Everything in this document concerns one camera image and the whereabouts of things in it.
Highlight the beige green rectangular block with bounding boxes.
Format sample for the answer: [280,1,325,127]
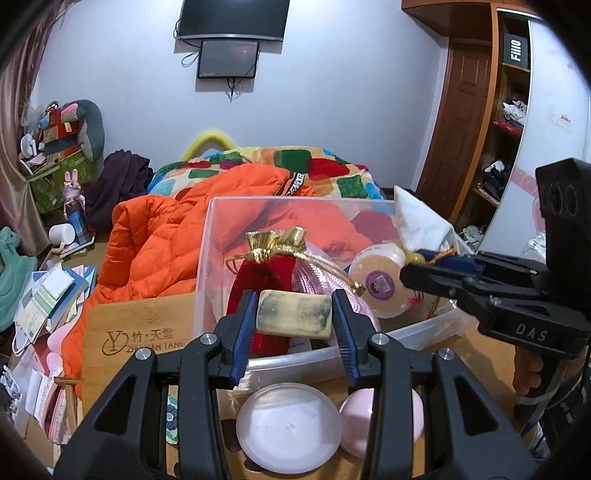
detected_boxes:
[255,290,334,340]

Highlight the grey plush cushion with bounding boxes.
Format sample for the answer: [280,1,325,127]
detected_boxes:
[76,99,106,160]

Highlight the white mug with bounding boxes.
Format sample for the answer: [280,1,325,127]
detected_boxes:
[48,224,77,247]

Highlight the rabbit figure bottle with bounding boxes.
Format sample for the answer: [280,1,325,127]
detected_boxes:
[64,170,88,245]

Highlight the colourful patchwork blanket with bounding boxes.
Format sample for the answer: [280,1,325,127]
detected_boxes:
[148,145,384,201]

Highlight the pile of colourful toys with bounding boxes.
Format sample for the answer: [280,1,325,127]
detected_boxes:
[37,102,79,153]

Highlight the wall television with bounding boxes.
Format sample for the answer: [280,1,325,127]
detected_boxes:
[178,0,291,42]

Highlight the floral coaster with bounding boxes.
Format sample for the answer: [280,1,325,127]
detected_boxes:
[165,392,180,446]

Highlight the small wall monitor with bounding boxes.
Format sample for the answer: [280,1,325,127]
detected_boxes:
[197,39,260,80]

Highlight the red velvet pouch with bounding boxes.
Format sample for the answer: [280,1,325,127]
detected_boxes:
[226,226,308,358]

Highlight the striped pink curtain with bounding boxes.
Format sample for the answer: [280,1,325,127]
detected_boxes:
[0,28,51,241]

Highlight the green patterned box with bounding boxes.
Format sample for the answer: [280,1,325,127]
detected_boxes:
[28,154,90,213]

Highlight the pile of books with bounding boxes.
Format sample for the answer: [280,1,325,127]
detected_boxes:
[11,261,98,356]

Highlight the green dinosaur plush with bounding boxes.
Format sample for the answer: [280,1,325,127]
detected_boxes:
[0,226,38,330]

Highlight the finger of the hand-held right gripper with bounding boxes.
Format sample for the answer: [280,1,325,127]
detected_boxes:
[399,263,498,324]
[418,249,550,283]

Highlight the dark purple cloth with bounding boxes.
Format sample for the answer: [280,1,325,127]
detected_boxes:
[85,148,154,234]

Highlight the wooden door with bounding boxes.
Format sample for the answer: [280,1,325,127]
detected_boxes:
[416,39,497,222]

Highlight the yellow plush item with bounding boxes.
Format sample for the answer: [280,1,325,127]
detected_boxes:
[182,130,238,160]

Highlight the clear round lid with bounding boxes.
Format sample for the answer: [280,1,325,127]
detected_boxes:
[235,382,343,474]

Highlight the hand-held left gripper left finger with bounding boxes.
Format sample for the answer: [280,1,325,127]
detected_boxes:
[55,290,259,480]

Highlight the white sliding wardrobe door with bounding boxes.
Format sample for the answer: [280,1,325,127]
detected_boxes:
[478,14,591,259]

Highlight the pink knitted bag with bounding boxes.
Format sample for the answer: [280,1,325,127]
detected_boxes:
[288,244,382,333]

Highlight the person's right forearm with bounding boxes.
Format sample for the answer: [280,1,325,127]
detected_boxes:
[531,355,591,448]

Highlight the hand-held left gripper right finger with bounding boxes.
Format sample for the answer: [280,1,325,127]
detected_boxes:
[332,288,536,480]

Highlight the black box on shelf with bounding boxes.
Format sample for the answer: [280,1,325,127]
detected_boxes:
[501,31,532,72]

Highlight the white cloth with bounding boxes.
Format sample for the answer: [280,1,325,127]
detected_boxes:
[393,186,455,252]

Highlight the person's right hand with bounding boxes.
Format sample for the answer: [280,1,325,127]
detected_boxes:
[513,346,539,398]

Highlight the gold cord charm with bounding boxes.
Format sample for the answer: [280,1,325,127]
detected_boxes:
[404,246,458,268]

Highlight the wooden wardrobe shelves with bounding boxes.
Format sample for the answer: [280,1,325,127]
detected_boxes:
[402,0,541,241]

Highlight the pink round lid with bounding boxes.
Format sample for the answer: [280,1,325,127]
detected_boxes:
[338,388,424,460]

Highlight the wooden desk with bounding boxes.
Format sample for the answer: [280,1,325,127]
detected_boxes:
[81,293,546,480]

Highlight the orange puffer jacket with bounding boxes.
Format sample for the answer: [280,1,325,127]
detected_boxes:
[62,164,384,402]

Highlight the clear plastic storage bin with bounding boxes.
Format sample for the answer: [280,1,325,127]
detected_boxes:
[194,196,478,398]

